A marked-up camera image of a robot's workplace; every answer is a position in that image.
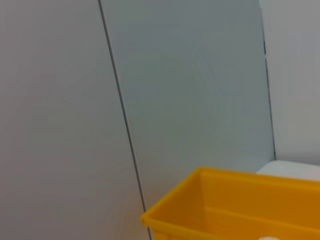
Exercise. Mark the yellow plastic bin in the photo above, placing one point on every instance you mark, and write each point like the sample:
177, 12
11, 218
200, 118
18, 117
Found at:
225, 200

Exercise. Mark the white paper ball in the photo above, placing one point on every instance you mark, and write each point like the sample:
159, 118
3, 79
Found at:
267, 238

